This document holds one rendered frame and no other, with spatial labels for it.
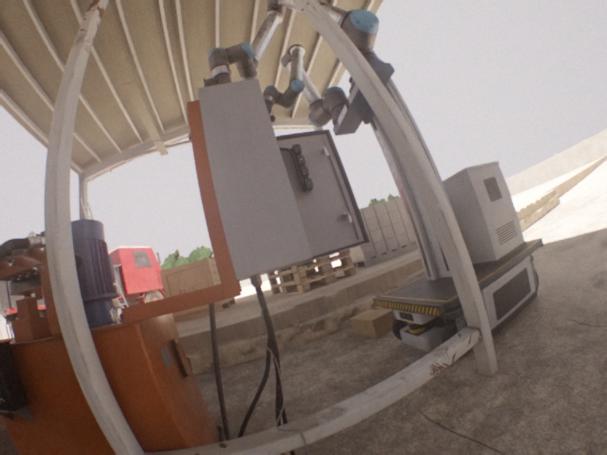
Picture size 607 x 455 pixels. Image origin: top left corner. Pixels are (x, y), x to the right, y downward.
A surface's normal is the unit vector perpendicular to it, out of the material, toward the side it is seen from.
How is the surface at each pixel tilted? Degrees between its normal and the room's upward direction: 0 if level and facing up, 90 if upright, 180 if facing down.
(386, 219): 90
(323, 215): 90
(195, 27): 172
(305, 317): 90
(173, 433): 90
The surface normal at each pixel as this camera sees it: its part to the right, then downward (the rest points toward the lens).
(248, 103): 0.23, -0.22
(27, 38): 0.42, 0.90
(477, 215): -0.94, 0.25
